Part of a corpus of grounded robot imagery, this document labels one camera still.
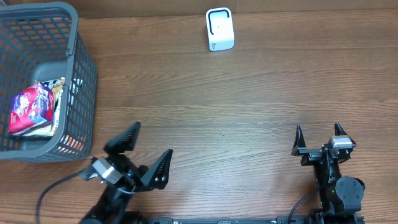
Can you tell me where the dark grey plastic basket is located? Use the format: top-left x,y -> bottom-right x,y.
1,2 -> 98,162

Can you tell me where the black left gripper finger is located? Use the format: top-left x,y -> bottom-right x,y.
140,149 -> 173,191
104,122 -> 141,155

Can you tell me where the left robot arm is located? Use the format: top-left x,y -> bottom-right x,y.
80,122 -> 173,223

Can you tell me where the white barcode scanner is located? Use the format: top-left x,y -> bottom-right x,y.
205,7 -> 234,52

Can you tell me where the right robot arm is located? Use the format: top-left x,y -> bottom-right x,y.
291,123 -> 366,223

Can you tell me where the yellow wet wipes pack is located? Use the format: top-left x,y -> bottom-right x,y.
23,77 -> 65,138

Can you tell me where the red purple pad package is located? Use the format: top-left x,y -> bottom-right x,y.
8,82 -> 55,136

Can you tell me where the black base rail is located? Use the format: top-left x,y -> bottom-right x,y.
146,215 -> 366,224

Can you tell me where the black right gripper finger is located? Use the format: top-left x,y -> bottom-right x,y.
334,122 -> 347,136
291,124 -> 307,156

